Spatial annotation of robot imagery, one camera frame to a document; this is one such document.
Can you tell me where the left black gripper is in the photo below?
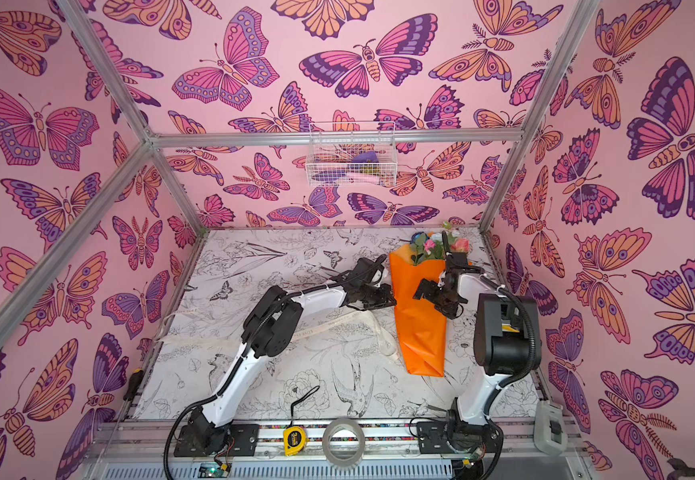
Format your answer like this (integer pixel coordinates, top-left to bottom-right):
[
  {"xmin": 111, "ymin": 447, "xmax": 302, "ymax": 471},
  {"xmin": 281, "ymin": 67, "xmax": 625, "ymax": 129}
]
[{"xmin": 359, "ymin": 284, "xmax": 403, "ymax": 311}]

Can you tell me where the orange wrapping paper sheet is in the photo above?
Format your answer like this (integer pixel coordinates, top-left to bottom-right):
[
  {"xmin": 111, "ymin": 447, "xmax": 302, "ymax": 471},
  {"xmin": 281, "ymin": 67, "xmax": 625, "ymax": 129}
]
[{"xmin": 389, "ymin": 245, "xmax": 447, "ymax": 378}]

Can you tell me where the small pink fake rose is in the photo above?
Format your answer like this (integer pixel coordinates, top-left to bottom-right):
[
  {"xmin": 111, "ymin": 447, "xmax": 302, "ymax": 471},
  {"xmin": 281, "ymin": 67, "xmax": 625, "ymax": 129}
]
[{"xmin": 413, "ymin": 238, "xmax": 445, "ymax": 264}]

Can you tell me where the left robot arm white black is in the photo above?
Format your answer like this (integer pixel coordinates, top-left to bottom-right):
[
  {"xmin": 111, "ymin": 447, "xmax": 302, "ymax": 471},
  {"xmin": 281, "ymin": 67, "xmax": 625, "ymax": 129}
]
[{"xmin": 162, "ymin": 254, "xmax": 397, "ymax": 465}]

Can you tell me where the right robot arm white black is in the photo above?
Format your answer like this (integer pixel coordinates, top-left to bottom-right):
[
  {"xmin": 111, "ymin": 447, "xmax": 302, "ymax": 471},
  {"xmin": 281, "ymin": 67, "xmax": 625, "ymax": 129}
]
[{"xmin": 413, "ymin": 231, "xmax": 541, "ymax": 456}]

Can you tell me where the clear tape roll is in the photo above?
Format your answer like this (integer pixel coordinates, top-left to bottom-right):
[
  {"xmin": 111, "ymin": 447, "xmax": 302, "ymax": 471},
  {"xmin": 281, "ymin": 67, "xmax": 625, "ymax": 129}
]
[{"xmin": 321, "ymin": 417, "xmax": 367, "ymax": 470}]

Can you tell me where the yellow tape measure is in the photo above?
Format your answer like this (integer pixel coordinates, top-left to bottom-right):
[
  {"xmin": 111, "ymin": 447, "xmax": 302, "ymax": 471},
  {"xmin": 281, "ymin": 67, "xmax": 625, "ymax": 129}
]
[{"xmin": 283, "ymin": 385, "xmax": 320, "ymax": 456}]

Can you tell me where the grey plastic clamp device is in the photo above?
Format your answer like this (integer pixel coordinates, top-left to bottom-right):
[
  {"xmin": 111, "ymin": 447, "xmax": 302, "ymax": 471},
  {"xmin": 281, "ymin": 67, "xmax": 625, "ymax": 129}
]
[{"xmin": 533, "ymin": 400, "xmax": 567, "ymax": 456}]

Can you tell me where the green circuit board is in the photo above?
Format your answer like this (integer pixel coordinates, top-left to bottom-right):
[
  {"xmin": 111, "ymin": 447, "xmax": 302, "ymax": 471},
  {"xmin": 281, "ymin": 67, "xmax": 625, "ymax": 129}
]
[{"xmin": 198, "ymin": 462, "xmax": 231, "ymax": 479}]

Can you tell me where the black screwdriver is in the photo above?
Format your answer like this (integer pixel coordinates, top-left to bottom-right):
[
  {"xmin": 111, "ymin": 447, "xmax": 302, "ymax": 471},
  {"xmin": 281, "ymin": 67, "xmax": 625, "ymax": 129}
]
[{"xmin": 122, "ymin": 369, "xmax": 144, "ymax": 402}]

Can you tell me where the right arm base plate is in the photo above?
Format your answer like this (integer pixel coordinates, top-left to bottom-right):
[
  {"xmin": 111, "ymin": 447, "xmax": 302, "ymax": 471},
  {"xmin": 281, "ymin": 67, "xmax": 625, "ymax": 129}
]
[{"xmin": 409, "ymin": 419, "xmax": 503, "ymax": 459}]

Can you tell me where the white wire basket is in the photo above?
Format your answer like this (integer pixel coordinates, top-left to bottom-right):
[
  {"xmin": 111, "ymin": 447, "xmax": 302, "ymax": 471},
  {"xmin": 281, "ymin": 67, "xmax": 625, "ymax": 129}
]
[{"xmin": 303, "ymin": 121, "xmax": 399, "ymax": 188}]

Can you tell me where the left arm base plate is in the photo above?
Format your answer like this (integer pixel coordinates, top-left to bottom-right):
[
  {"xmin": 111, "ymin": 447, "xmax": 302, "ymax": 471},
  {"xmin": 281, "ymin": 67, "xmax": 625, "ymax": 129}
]
[{"xmin": 173, "ymin": 423, "xmax": 260, "ymax": 458}]

